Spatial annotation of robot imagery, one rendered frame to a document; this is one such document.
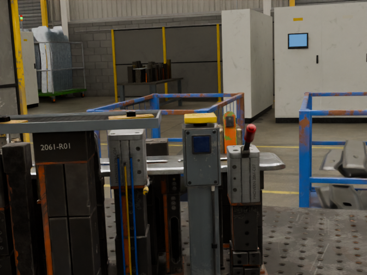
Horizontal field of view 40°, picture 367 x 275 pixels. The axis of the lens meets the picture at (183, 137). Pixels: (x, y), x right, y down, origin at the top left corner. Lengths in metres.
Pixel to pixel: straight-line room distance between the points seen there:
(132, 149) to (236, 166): 0.23
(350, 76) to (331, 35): 0.77
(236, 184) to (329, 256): 0.48
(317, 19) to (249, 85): 1.58
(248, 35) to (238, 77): 0.75
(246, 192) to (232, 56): 7.92
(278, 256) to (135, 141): 0.60
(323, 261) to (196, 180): 0.62
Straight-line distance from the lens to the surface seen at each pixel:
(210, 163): 0.93
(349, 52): 8.89
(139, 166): 1.10
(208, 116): 0.93
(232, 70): 9.01
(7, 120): 0.99
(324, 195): 3.74
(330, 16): 8.90
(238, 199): 1.12
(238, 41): 8.97
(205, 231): 0.98
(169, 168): 1.22
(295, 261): 1.45
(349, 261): 1.48
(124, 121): 0.89
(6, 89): 4.85
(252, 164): 1.11
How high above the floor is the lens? 1.28
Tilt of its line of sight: 10 degrees down
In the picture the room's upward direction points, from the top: 2 degrees counter-clockwise
